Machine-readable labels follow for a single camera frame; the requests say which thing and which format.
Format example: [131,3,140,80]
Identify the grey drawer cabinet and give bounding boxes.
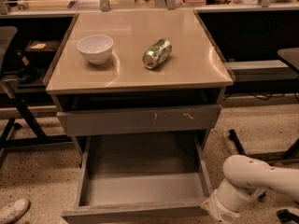
[47,9,233,152]

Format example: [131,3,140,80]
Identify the black table leg frame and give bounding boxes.
[229,129,299,165]

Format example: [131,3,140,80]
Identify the grey top drawer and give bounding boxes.
[57,105,221,136]

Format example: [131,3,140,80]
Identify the black box on shelf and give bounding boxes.
[25,40,60,68]

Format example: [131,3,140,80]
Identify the white bowl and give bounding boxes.
[77,35,114,64]

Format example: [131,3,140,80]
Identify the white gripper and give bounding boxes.
[201,190,240,224]

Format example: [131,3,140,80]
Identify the white sneaker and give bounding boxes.
[0,199,30,224]

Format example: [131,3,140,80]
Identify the green soda can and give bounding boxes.
[142,39,172,70]

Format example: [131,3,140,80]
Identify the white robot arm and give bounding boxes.
[201,155,299,224]

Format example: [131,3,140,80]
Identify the black side table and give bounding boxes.
[278,48,299,74]

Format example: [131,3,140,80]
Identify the black chair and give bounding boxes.
[0,26,72,163]

